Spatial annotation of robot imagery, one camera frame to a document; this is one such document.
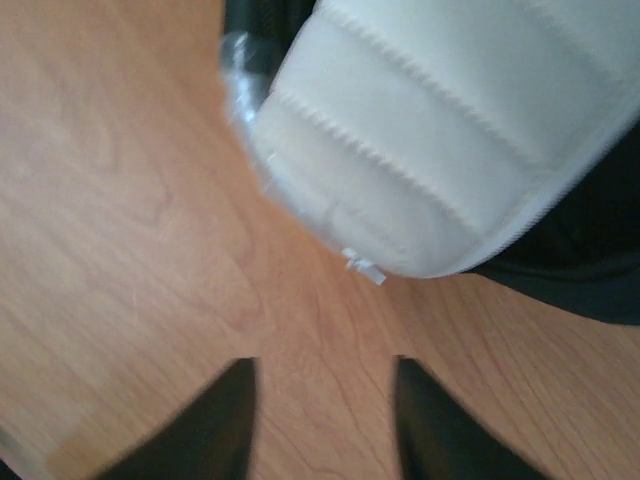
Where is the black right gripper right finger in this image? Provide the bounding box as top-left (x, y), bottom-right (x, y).
top-left (394, 356), bottom-right (547, 480)

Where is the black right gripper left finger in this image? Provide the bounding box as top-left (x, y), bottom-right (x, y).
top-left (97, 358), bottom-right (257, 479)

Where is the black student bag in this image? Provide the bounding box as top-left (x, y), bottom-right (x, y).
top-left (220, 1), bottom-right (639, 326)

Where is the beige ribbed pencil case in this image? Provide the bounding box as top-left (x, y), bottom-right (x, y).
top-left (253, 1), bottom-right (639, 278)

